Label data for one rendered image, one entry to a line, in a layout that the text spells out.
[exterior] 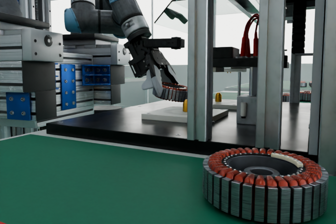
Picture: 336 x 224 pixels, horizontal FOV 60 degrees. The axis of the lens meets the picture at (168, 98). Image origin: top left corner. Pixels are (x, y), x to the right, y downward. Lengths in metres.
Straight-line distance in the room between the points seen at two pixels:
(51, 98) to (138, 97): 5.36
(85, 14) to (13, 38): 0.22
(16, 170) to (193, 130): 0.24
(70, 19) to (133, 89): 5.45
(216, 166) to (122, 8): 0.68
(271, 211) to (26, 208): 0.21
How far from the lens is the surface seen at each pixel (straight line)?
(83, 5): 0.99
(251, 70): 0.58
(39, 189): 0.34
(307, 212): 0.27
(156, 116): 0.61
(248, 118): 0.58
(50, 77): 1.00
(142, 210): 0.28
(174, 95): 0.77
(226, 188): 0.26
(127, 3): 0.88
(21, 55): 0.92
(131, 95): 6.41
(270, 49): 0.41
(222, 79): 5.53
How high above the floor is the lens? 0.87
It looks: 5 degrees down
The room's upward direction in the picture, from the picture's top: straight up
